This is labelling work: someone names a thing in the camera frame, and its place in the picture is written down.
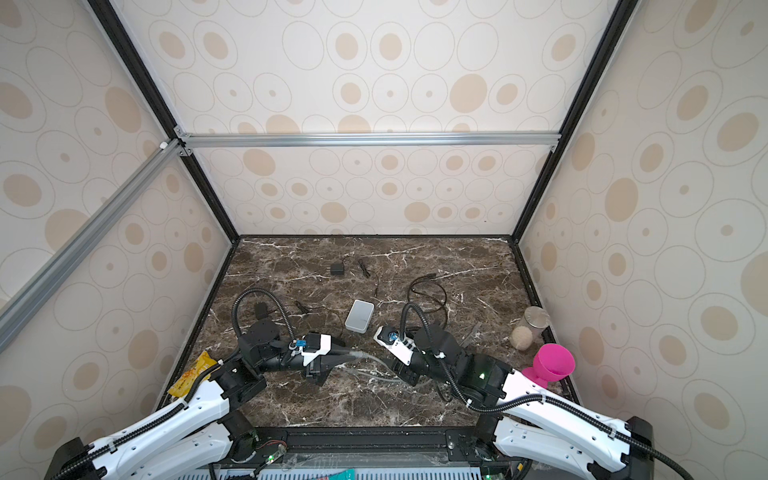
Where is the pink funnel cup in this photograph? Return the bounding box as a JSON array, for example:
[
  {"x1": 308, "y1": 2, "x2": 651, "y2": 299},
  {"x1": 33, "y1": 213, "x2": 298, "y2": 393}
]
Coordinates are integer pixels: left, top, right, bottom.
[{"x1": 522, "y1": 343, "x2": 576, "y2": 388}]

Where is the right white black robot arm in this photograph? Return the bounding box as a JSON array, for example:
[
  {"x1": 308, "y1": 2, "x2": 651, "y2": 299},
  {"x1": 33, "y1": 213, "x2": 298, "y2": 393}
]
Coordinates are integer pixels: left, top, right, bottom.
[{"x1": 376, "y1": 302, "x2": 691, "y2": 479}]

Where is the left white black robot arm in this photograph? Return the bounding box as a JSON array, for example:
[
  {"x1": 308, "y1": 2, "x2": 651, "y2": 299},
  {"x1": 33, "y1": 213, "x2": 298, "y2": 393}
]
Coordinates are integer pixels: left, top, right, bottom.
[{"x1": 45, "y1": 287, "x2": 296, "y2": 479}]

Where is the black coiled ethernet cable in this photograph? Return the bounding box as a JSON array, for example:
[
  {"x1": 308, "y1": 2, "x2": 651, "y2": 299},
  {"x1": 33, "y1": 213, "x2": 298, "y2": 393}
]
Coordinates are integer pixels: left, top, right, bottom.
[{"x1": 406, "y1": 273, "x2": 451, "y2": 319}]

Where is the white network switch box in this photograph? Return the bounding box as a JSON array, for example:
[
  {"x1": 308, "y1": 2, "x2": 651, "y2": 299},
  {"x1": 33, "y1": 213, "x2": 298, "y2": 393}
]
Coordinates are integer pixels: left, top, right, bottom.
[{"x1": 344, "y1": 300, "x2": 374, "y2": 334}]

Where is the grey ethernet cable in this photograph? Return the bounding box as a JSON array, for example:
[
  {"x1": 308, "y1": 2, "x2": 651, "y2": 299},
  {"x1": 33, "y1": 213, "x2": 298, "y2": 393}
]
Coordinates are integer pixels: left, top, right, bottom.
[{"x1": 347, "y1": 350, "x2": 400, "y2": 385}]

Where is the diagonal aluminium rail left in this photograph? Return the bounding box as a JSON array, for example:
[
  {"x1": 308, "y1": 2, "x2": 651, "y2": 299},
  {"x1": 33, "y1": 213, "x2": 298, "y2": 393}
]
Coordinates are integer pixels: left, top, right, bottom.
[{"x1": 1, "y1": 139, "x2": 181, "y2": 350}]

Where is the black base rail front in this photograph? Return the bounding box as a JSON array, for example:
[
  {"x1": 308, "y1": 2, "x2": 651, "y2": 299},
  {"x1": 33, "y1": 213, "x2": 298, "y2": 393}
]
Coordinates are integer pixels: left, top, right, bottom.
[{"x1": 104, "y1": 424, "x2": 625, "y2": 480}]

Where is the yellow snack bag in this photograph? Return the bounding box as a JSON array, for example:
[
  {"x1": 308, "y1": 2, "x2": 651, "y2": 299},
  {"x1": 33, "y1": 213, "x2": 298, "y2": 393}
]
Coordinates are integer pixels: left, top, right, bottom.
[{"x1": 167, "y1": 351, "x2": 218, "y2": 398}]

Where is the horizontal aluminium rail back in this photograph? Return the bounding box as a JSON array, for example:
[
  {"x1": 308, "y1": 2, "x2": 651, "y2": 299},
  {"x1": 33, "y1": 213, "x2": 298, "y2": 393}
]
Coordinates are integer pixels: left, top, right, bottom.
[{"x1": 181, "y1": 131, "x2": 561, "y2": 149}]

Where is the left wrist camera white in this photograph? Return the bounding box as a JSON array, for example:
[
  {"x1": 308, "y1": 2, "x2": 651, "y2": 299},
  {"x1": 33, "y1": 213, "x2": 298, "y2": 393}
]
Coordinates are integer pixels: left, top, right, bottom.
[{"x1": 295, "y1": 333, "x2": 332, "y2": 367}]

